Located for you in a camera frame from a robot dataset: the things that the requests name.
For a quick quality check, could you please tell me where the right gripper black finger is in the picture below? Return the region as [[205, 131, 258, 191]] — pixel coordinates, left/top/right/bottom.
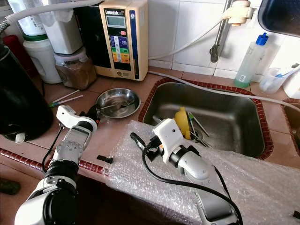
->
[[130, 132, 149, 151]]

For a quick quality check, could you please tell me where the yellow plastic bowl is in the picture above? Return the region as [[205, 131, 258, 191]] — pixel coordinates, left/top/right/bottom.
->
[[174, 106, 193, 141]]

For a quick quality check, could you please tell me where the small steel bowl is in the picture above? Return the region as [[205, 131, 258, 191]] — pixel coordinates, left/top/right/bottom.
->
[[96, 87, 142, 119]]

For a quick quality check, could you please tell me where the steel fork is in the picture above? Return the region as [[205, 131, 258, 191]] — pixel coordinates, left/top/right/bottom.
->
[[102, 97, 135, 110]]

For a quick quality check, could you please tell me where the green-tipped white stick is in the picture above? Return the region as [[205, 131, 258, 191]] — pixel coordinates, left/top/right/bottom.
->
[[49, 95, 84, 107]]

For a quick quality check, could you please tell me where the jar of brown powder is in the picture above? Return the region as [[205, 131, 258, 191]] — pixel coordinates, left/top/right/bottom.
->
[[54, 47, 96, 91]]

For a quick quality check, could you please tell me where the clear bubble wrap sheet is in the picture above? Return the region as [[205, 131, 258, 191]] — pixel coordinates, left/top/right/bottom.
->
[[105, 119, 300, 225]]

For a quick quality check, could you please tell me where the thin grey stick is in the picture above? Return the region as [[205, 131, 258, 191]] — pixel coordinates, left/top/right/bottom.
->
[[187, 112, 210, 140]]

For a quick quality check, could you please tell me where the black electric kettle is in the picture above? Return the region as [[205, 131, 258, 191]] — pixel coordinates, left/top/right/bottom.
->
[[0, 44, 55, 143]]

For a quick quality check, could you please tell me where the beige water ionizer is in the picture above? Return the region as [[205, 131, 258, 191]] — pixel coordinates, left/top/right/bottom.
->
[[75, 0, 150, 81]]

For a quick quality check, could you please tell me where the steel sink basin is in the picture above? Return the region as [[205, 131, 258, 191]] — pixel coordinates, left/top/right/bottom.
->
[[140, 77, 274, 161], [281, 97, 300, 156]]

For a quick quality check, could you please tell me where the white plastic container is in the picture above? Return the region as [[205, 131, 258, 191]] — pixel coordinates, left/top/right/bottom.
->
[[40, 0, 83, 55]]

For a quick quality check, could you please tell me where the red plastic container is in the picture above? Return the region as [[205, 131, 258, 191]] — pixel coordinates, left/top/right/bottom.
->
[[2, 35, 39, 85]]

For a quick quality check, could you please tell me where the dark green oblong object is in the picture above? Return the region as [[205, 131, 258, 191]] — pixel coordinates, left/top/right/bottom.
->
[[0, 178, 22, 195]]

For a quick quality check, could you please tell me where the steel faucet spout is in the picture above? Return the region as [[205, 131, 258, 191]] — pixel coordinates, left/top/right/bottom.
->
[[210, 0, 233, 63]]

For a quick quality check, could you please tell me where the clear bottle with blue cap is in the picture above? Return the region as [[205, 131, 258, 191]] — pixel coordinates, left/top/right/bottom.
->
[[233, 32, 270, 89]]

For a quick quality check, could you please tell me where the clear plastic cup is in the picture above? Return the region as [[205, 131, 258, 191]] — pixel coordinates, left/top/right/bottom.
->
[[257, 67, 287, 94]]

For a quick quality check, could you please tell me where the white plastic bottle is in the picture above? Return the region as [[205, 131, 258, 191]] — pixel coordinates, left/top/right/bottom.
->
[[283, 69, 300, 99]]

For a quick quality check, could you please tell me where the toothbrush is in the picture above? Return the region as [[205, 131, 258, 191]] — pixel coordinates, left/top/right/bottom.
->
[[274, 65, 300, 79]]

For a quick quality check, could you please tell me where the cream faucet diverter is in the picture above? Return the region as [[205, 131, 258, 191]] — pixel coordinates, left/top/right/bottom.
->
[[222, 0, 257, 27]]

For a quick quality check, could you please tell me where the black pan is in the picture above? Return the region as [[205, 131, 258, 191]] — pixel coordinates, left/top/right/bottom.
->
[[257, 0, 300, 38]]

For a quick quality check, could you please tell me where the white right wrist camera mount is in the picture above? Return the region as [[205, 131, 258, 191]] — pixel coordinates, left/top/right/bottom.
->
[[152, 118, 186, 165]]

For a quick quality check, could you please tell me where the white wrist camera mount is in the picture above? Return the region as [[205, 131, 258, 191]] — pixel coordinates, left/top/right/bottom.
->
[[152, 118, 186, 165], [56, 105, 86, 130]]

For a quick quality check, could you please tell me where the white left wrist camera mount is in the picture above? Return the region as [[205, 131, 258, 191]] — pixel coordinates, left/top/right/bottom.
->
[[56, 105, 86, 130]]

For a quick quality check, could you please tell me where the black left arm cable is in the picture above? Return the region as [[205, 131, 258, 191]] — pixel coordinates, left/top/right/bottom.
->
[[41, 124, 66, 175]]

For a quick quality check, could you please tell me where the white canister with green ring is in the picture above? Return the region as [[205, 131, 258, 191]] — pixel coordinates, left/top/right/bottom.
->
[[21, 0, 62, 84]]

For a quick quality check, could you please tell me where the thin white hose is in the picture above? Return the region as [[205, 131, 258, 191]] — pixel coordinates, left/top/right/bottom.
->
[[148, 11, 231, 61]]

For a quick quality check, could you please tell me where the grey flexible hose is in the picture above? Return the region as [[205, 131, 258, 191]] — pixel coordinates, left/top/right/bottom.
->
[[0, 0, 108, 34]]

